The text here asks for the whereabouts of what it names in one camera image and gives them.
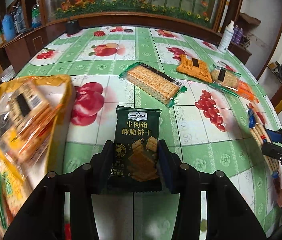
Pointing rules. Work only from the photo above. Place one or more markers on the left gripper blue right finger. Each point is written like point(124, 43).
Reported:
point(228, 214)

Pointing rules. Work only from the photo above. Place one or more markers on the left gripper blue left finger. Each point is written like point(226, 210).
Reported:
point(42, 215)

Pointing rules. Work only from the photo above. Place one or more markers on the WEIDAN yellow cracker pack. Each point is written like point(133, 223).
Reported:
point(14, 192)

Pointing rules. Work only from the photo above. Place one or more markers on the white blue cracker pack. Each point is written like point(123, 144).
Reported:
point(260, 135)

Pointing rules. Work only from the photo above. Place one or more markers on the yellow red cracker pack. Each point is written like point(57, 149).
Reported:
point(24, 151)

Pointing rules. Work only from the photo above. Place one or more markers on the orange sandwich cracker pack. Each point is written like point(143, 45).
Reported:
point(245, 91)

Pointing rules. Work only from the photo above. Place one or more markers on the round cracker green pack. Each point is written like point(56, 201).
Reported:
point(225, 80)

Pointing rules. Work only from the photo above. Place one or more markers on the dark green beef biscuit packet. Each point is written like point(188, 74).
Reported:
point(134, 167)

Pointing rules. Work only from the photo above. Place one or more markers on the orange snack pack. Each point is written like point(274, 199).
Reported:
point(195, 68)

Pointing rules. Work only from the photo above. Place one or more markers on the long green cracker pack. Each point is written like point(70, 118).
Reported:
point(157, 84)

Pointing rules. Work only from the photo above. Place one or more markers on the brown barcode cracker pack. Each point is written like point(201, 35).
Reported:
point(31, 112)

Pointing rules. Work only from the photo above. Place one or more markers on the yellow rimmed white tray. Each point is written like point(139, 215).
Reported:
point(58, 89)

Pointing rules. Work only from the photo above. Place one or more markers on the white spray bottle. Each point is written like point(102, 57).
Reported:
point(226, 38)

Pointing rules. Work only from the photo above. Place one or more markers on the purple bottles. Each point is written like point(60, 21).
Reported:
point(238, 34)

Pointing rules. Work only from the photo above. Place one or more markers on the wooden side cabinet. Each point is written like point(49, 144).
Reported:
point(20, 50)

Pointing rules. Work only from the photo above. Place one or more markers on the small black cup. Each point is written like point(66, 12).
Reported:
point(72, 27)

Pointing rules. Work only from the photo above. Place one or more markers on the blue thermos bottle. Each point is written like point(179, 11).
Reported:
point(8, 27)

